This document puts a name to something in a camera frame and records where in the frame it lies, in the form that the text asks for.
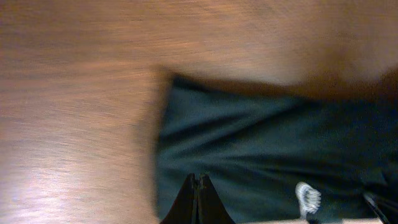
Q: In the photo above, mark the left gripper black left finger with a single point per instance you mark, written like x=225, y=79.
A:
x=184, y=209

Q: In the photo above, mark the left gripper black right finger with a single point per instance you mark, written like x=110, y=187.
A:
x=210, y=207

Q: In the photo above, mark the dark green cloth garment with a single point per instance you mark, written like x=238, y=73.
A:
x=278, y=158

